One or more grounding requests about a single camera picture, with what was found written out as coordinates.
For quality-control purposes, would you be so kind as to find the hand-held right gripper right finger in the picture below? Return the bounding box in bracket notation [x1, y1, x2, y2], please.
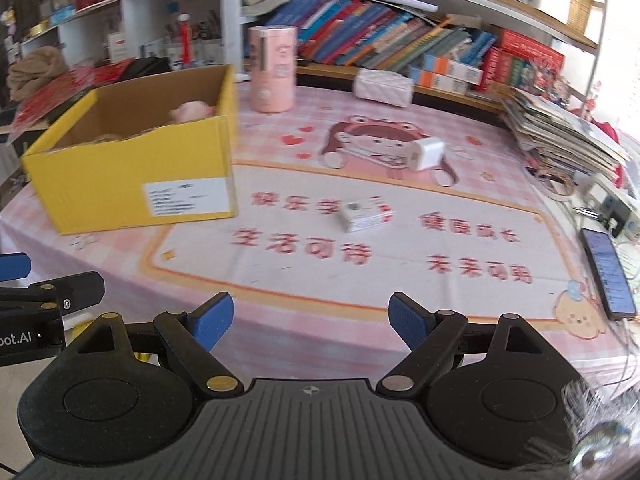
[376, 291, 555, 400]

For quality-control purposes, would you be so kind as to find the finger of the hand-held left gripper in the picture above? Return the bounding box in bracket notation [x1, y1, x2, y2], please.
[0, 271, 106, 317]
[0, 253, 32, 282]

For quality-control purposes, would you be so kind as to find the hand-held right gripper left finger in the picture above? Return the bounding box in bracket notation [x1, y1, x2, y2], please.
[67, 291, 246, 401]

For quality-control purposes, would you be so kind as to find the yellow cardboard box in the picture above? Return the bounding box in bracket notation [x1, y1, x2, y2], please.
[21, 64, 240, 236]

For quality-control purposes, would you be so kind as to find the pink plush toy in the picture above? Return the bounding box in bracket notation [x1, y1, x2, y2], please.
[167, 101, 218, 123]

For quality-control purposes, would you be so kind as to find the pink printed desk mat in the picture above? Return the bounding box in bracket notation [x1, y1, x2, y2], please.
[0, 80, 640, 401]

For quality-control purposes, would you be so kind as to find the small white red carton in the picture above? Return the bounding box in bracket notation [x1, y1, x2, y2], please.
[339, 196, 396, 233]

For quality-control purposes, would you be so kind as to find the white charger adapter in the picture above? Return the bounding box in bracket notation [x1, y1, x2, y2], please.
[410, 136, 447, 173]

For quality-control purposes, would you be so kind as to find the red paper packet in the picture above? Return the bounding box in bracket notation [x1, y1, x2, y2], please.
[10, 60, 136, 133]

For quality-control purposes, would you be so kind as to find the brown cloth bundle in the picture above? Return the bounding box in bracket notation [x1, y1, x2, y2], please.
[7, 46, 71, 102]

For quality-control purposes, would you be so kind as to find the black smartphone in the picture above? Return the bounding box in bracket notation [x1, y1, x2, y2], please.
[580, 227, 638, 322]

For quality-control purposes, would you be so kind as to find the black electronic keyboard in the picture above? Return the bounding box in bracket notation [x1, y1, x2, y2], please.
[112, 57, 173, 81]

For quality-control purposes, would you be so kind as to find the white quilted pouch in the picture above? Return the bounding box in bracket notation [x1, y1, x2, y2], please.
[352, 68, 415, 107]

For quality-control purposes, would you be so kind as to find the white power strip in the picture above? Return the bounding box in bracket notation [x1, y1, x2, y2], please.
[582, 172, 640, 241]

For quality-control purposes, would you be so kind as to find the orange white carton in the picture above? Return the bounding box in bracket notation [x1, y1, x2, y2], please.
[410, 67, 468, 96]
[410, 52, 483, 86]

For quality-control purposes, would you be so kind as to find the white box red label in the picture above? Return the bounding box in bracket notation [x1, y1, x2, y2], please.
[107, 32, 128, 63]

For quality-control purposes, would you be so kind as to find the stack of magazines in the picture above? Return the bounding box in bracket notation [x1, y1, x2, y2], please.
[502, 87, 632, 176]

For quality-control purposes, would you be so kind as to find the pink cylindrical container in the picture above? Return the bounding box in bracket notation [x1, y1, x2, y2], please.
[248, 25, 297, 113]

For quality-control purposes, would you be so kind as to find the red tassel ornament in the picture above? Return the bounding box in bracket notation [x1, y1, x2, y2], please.
[179, 14, 193, 68]

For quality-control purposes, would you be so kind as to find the pen holder with pens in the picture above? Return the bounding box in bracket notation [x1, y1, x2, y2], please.
[165, 20, 223, 68]

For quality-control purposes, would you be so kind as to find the red boxed book set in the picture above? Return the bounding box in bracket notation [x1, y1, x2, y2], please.
[482, 29, 566, 98]

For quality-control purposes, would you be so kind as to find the row of leaning colourful books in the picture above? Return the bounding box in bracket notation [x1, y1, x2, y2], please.
[265, 0, 496, 73]

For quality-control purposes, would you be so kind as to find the white bookshelf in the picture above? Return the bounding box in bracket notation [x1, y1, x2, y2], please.
[20, 0, 601, 111]

